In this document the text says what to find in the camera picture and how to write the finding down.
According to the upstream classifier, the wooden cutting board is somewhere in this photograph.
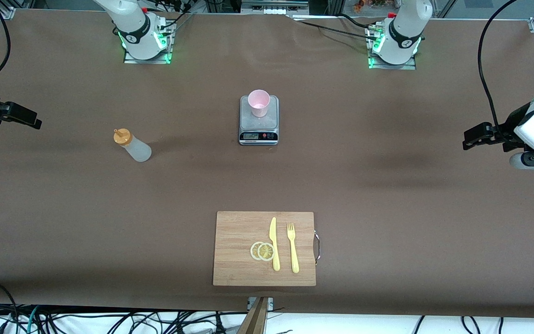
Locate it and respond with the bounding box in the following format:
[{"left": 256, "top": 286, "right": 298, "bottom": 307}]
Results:
[{"left": 213, "top": 211, "right": 321, "bottom": 287}]

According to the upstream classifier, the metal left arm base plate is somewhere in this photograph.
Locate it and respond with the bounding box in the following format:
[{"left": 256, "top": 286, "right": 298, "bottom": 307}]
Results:
[{"left": 368, "top": 23, "right": 419, "bottom": 71}]

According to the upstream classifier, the black table cable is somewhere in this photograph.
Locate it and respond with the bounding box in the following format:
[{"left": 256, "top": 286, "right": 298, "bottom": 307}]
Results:
[{"left": 290, "top": 13, "right": 381, "bottom": 40}]

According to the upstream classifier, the teal floor cable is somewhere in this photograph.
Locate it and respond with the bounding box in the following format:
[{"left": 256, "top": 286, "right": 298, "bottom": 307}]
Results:
[{"left": 25, "top": 305, "right": 41, "bottom": 334}]

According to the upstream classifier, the yellow plastic knife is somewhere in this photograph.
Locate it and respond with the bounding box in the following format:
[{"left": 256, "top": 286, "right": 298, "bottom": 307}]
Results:
[{"left": 269, "top": 217, "right": 281, "bottom": 272}]

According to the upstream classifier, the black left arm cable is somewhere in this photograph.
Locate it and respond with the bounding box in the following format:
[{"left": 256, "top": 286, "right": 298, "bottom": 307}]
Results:
[{"left": 478, "top": 0, "right": 519, "bottom": 136}]

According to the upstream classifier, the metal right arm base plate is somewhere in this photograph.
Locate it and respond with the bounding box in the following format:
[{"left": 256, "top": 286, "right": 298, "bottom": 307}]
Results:
[{"left": 123, "top": 21, "right": 175, "bottom": 64}]

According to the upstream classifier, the translucent sauce bottle orange cap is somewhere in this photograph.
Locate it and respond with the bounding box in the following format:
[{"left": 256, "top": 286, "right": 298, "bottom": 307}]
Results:
[{"left": 113, "top": 128, "right": 152, "bottom": 163}]

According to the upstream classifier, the pink plastic cup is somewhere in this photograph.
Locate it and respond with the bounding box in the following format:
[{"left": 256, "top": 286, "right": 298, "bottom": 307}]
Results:
[{"left": 248, "top": 90, "right": 271, "bottom": 118}]

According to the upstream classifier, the wooden post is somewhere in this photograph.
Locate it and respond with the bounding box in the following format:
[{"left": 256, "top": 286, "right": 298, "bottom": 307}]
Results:
[{"left": 237, "top": 297, "right": 270, "bottom": 334}]

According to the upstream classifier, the silver digital kitchen scale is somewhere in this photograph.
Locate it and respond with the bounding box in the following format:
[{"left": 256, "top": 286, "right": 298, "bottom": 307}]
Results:
[{"left": 239, "top": 95, "right": 280, "bottom": 146}]

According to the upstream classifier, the yellow plastic fork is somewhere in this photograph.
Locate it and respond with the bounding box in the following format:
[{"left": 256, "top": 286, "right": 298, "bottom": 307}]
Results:
[{"left": 287, "top": 223, "right": 300, "bottom": 274}]

